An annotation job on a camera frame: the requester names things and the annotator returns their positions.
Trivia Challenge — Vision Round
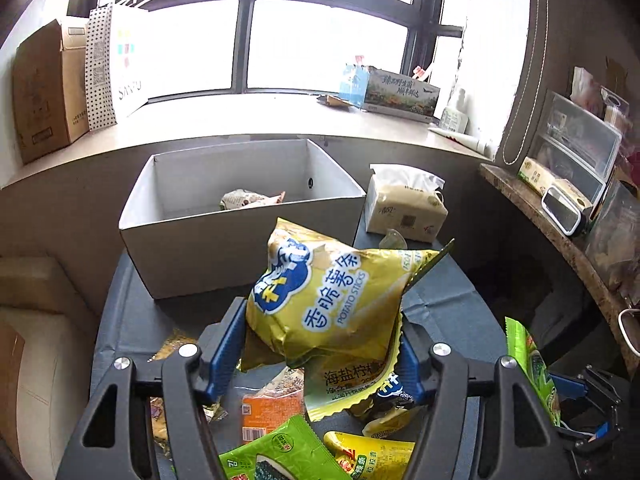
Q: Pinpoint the orange snack packet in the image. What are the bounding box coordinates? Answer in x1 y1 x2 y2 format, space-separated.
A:
241 390 307 443

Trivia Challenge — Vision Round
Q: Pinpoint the small patterned snack packet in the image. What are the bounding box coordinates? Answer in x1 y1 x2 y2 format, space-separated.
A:
149 396 174 457

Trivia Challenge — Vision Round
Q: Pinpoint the marble shelf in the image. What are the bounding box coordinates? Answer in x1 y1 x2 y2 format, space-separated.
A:
479 162 640 361

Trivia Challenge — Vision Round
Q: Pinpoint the clear plastic bag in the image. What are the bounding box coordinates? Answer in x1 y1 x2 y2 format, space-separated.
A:
585 180 640 301

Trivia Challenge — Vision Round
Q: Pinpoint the beige printed snack packet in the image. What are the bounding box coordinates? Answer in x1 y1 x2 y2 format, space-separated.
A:
260 367 306 396

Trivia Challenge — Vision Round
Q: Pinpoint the beige cardboard box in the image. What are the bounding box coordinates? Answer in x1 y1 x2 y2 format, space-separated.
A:
0 256 98 466

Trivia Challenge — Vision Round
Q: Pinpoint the white cable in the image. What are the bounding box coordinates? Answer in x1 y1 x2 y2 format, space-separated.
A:
617 307 640 361

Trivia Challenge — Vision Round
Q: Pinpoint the white tube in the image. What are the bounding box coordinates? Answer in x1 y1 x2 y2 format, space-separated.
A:
429 126 493 157

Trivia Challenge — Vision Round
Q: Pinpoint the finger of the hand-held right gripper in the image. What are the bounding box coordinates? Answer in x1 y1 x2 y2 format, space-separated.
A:
557 412 632 480
549 366 626 411

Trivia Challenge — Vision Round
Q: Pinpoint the yellow lemon chip bag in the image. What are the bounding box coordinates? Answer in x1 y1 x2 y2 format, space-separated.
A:
304 345 426 437

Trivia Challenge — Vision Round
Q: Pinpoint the white framed mirror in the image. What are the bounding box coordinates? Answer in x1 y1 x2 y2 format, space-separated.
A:
541 186 593 237

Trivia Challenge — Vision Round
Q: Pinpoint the small green white box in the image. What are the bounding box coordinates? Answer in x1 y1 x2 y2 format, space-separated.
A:
517 156 556 196

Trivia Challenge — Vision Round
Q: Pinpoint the yellow potato stick bag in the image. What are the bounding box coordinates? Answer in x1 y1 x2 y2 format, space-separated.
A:
237 217 456 373

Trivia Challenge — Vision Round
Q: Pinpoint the crumpled brown wrapper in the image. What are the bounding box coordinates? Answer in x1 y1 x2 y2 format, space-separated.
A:
317 94 363 110

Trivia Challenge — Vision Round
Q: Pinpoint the grey stitched leather panel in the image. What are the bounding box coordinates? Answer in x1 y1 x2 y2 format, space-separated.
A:
492 0 588 166

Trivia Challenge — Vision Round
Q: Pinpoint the green seaweed packet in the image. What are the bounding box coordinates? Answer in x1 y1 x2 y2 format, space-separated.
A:
218 415 338 480
504 316 561 428

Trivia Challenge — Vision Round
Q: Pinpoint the beige snack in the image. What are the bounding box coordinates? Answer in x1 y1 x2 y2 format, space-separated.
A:
220 189 286 210

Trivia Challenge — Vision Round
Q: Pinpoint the clear plastic wrapper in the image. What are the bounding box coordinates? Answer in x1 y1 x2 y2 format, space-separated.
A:
378 229 408 250

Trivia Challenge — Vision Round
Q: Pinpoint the white plastic bottle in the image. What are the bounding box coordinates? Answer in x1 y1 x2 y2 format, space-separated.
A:
439 89 470 133

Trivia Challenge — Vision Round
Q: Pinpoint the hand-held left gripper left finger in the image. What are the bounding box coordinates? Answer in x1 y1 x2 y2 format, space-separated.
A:
55 297 248 480

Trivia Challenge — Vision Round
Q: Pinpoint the brown cardboard box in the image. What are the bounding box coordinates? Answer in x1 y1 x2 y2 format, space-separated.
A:
12 16 93 165

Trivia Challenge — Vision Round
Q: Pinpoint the white cardboard box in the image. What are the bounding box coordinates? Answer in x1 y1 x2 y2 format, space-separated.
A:
118 138 367 300

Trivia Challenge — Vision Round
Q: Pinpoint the soft tissue pack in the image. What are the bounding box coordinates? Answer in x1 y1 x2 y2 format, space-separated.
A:
364 163 449 241

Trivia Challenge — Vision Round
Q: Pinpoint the yellow green pea packet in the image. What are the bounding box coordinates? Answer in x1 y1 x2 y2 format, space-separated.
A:
322 430 416 480

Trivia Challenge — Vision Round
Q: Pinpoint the landscape printed carton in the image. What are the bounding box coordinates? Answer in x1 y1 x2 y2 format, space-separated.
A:
340 62 441 123

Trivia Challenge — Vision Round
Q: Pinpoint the white paper shopping bag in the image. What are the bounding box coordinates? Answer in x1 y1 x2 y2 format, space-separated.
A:
85 0 156 131

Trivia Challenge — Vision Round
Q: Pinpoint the clear plastic drawer unit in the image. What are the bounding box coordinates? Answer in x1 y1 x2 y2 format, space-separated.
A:
530 89 623 206

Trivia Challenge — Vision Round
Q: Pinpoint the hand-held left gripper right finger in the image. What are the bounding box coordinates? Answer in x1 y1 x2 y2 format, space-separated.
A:
397 320 582 480

